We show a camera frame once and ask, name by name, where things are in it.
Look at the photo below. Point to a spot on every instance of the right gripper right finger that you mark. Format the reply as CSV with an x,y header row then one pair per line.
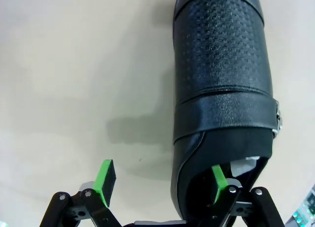
x,y
220,182

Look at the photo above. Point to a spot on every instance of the white crumpled paper stuffing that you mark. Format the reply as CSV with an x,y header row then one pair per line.
x,y
243,166

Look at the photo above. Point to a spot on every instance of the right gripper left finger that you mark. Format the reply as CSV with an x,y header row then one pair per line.
x,y
105,182

